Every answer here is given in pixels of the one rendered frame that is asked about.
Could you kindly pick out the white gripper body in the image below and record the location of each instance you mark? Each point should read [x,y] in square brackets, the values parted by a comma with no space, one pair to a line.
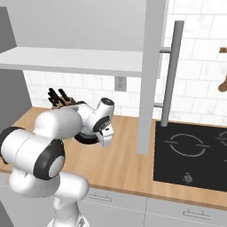
[107,136]

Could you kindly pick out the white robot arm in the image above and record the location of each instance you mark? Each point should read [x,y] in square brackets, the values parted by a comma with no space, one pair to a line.
[59,124]

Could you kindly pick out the white cabinet door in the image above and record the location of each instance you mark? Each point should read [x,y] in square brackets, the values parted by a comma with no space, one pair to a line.
[150,74]

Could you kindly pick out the grey tall cabinet panel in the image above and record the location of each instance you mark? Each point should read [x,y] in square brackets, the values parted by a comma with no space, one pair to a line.
[11,88]

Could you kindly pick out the wooden knife block, black knives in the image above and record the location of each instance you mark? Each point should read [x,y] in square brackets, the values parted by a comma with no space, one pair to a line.
[60,100]

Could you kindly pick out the grey drawer front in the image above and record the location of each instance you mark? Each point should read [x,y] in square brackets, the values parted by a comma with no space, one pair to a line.
[177,214]
[118,209]

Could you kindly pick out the black hob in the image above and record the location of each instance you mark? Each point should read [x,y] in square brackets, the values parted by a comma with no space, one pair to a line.
[192,159]

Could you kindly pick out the grey hob knob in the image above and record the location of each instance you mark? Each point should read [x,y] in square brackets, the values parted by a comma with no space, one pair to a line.
[188,178]

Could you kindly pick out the wooden hanging spoon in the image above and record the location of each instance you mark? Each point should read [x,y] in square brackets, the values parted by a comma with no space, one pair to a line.
[223,85]

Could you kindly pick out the grey wall power outlet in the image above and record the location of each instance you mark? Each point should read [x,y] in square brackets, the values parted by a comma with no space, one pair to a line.
[120,83]

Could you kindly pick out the white open wall cabinet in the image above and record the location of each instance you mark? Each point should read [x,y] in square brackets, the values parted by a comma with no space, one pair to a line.
[74,35]

